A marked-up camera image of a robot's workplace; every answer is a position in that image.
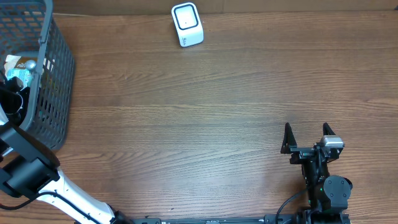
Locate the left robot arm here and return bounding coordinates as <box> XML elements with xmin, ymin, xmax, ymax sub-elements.
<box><xmin>1</xmin><ymin>79</ymin><xmax>132</xmax><ymax>223</ymax></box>

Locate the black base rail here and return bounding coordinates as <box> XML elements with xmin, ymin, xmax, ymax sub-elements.
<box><xmin>131</xmin><ymin>214</ymin><xmax>351</xmax><ymax>224</ymax></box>

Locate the teal white snack packet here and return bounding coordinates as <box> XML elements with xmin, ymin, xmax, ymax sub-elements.
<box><xmin>6</xmin><ymin>68</ymin><xmax>34</xmax><ymax>88</ymax></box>

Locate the white barcode scanner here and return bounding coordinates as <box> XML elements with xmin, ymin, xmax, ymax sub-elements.
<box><xmin>171</xmin><ymin>2</ymin><xmax>204</xmax><ymax>47</ymax></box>

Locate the grey plastic mesh basket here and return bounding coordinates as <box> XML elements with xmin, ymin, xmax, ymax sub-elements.
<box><xmin>1</xmin><ymin>0</ymin><xmax>76</xmax><ymax>151</ymax></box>

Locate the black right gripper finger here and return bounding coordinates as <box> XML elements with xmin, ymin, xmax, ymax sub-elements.
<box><xmin>323</xmin><ymin>123</ymin><xmax>335</xmax><ymax>136</ymax></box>
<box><xmin>280</xmin><ymin>123</ymin><xmax>297</xmax><ymax>154</ymax></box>

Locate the brown snack packet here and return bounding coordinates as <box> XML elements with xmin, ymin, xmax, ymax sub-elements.
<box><xmin>4</xmin><ymin>55</ymin><xmax>37</xmax><ymax>70</ymax></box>

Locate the silver round ball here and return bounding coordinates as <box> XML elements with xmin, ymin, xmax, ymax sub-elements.
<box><xmin>25</xmin><ymin>60</ymin><xmax>37</xmax><ymax>70</ymax></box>

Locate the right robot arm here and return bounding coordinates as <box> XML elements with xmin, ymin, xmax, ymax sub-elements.
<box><xmin>275</xmin><ymin>123</ymin><xmax>353</xmax><ymax>224</ymax></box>

